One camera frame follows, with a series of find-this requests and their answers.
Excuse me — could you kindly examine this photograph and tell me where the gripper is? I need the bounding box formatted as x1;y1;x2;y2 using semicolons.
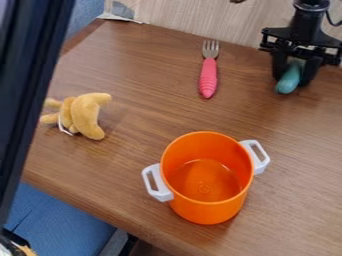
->
257;26;342;88

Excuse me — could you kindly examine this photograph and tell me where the blue toy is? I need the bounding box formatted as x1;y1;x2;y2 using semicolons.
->
273;59;308;95

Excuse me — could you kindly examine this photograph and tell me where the yellow plush toy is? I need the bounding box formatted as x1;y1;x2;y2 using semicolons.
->
38;92;114;141

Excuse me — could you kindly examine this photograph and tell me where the pink-handled fork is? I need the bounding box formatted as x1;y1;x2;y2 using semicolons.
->
196;39;221;100

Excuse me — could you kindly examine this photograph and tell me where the orange pot with white handles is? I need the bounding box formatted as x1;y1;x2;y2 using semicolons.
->
140;130;272;226

